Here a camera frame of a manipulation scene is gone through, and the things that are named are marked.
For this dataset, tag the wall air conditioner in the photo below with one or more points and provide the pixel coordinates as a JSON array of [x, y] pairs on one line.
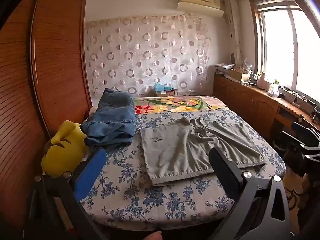
[[200, 3]]

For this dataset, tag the white bottle with green cap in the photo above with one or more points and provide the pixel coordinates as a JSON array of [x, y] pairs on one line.
[[275, 88]]

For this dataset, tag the small cardboard box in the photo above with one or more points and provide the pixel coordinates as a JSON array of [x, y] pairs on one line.
[[166, 93]]

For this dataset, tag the yellow plush toy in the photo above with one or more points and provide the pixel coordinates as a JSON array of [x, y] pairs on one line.
[[65, 150]]

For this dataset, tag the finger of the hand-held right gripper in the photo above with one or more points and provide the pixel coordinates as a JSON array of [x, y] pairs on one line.
[[292, 140], [298, 127]]

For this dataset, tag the pink jar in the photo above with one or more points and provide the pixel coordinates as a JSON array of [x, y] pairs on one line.
[[262, 83]]

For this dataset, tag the teal plastic bag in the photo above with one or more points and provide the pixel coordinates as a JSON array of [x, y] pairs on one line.
[[161, 87]]

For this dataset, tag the colourful floral blanket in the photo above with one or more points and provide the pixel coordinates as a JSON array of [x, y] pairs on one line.
[[175, 103]]

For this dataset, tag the stack of papers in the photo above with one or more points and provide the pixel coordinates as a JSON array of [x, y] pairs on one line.
[[222, 66]]

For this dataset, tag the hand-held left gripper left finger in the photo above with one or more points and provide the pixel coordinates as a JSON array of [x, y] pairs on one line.
[[87, 173]]

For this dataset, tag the wooden side cabinet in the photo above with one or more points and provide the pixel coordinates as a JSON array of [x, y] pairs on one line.
[[245, 97]]

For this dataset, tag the wooden slatted wardrobe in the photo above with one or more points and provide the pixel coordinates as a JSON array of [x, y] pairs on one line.
[[57, 55]]

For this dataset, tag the blue denim jeans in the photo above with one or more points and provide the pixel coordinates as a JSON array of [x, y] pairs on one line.
[[112, 122]]

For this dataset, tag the grey pants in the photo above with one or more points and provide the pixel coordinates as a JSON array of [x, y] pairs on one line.
[[195, 150]]

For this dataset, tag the open cardboard box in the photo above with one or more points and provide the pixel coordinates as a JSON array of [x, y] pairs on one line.
[[236, 74]]

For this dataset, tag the blue floral bed sheet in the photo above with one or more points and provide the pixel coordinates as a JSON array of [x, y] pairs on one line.
[[140, 197]]

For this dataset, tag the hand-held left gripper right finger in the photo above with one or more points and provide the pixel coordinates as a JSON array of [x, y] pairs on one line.
[[225, 165]]

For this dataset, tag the white wrapped pipe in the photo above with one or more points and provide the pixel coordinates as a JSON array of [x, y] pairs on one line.
[[233, 22]]

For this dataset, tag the person's left hand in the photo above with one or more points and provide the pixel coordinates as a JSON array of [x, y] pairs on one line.
[[154, 236]]

